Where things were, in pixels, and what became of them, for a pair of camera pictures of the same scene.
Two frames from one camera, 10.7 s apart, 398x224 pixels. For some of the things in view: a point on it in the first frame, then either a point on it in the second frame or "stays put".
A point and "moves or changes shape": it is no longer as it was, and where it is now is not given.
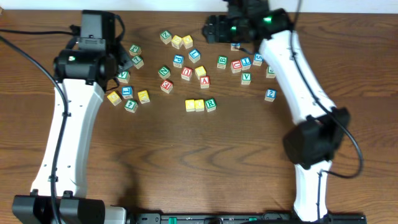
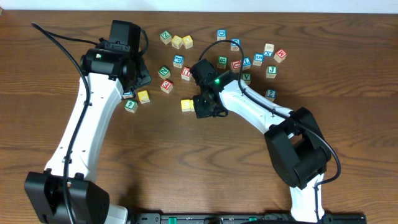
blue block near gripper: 235,46 stays put
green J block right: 270,72 stays put
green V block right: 246,78 stays put
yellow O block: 199,105 moves or changes shape
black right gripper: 210,30 → 203,107
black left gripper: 125,59 → 142,76
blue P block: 178,61 stays put
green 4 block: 131,106 stays put
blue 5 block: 258,59 stays put
